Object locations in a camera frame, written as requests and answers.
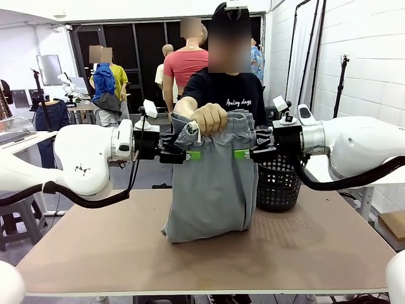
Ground grey plastic stool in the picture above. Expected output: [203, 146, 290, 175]
[0, 191, 49, 253]

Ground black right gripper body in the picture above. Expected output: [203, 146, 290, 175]
[271, 122, 304, 160]

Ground black arm cable sleeve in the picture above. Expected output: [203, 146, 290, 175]
[0, 116, 146, 210]
[295, 154, 405, 192]

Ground brown cardboard box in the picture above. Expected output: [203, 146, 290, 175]
[377, 210, 405, 244]

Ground black left arm cable sleeve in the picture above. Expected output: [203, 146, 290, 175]
[0, 116, 146, 210]

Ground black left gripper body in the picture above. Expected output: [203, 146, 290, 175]
[132, 124, 163, 161]

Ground black camera tripod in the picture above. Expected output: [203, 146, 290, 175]
[30, 68, 55, 132]
[331, 54, 351, 120]

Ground black right arm cable sleeve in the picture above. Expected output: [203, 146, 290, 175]
[295, 154, 405, 192]

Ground black perforated plastic basket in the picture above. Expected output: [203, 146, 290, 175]
[254, 151, 307, 213]

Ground person right hand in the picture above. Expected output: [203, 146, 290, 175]
[190, 102, 228, 136]

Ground person right forearm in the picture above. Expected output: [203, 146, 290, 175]
[175, 96, 207, 120]

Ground dark jeans on torso form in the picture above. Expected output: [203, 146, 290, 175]
[35, 99, 71, 169]

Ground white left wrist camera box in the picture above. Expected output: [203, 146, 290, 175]
[134, 99, 161, 132]

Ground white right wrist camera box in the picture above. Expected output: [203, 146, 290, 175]
[271, 96, 301, 128]

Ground mannequin with red top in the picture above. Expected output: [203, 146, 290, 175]
[163, 24, 210, 112]

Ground white workbench with clutter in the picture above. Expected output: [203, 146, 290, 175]
[0, 116, 60, 159]

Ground black cap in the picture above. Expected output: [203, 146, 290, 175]
[211, 1, 252, 23]

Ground white head-mounted camera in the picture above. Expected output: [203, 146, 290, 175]
[225, 0, 250, 10]

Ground grey training pants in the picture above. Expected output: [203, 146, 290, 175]
[159, 108, 258, 244]

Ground grey framed whiteboard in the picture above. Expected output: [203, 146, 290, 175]
[35, 54, 63, 87]

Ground black light stand pole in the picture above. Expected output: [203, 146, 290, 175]
[283, 0, 314, 102]
[308, 0, 327, 110]

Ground small white background robot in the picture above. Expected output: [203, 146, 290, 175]
[57, 71, 79, 108]

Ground mannequin with floral blue shirt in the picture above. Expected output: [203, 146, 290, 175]
[251, 37, 266, 86]

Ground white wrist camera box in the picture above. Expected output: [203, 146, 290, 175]
[271, 96, 301, 128]
[134, 99, 161, 132]

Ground person torso black t-shirt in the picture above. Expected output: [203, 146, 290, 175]
[184, 70, 267, 128]

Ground bald mannequin pale shirt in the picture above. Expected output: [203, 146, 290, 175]
[154, 44, 175, 107]

